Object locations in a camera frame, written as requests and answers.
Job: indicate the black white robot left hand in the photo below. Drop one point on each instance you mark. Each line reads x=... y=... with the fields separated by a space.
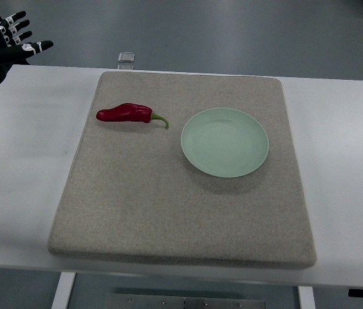
x=13 y=45

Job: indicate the red pepper green stem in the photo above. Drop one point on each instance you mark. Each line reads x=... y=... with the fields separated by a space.
x=129 y=112

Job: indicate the light green plate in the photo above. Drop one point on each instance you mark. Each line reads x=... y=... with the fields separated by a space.
x=224 y=142

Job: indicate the small clear floor fixture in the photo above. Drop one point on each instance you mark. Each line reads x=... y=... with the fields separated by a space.
x=126 y=60

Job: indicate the beige felt mat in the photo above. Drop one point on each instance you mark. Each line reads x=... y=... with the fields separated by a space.
x=132 y=196

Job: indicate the white table leg left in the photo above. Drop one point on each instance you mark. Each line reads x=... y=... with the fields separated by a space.
x=63 y=291

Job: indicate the white table leg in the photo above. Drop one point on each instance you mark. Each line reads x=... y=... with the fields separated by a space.
x=63 y=291
x=306 y=297

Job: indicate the white table leg right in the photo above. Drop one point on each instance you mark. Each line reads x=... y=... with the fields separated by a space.
x=306 y=297

